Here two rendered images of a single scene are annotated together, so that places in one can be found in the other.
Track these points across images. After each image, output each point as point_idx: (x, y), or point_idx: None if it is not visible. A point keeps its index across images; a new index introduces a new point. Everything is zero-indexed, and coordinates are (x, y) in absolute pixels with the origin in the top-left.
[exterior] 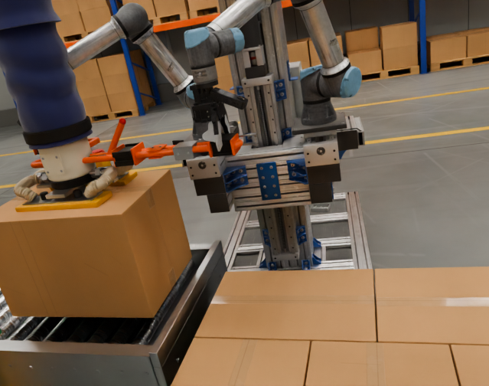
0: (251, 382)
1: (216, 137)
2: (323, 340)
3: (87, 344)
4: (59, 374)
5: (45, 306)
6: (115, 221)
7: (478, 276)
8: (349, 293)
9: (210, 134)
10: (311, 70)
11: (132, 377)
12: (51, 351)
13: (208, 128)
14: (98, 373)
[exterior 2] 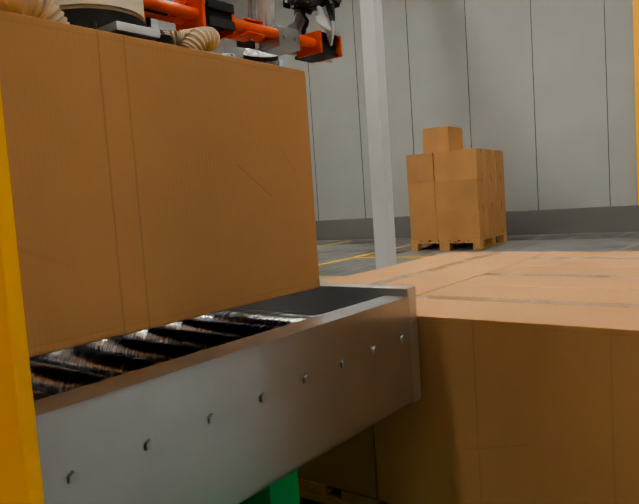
0: (496, 296)
1: (333, 24)
2: (457, 282)
3: (299, 322)
4: (272, 414)
5: (123, 299)
6: (297, 82)
7: (433, 259)
8: (393, 276)
9: (323, 19)
10: (229, 54)
11: (385, 357)
12: (268, 340)
13: (319, 12)
14: (341, 371)
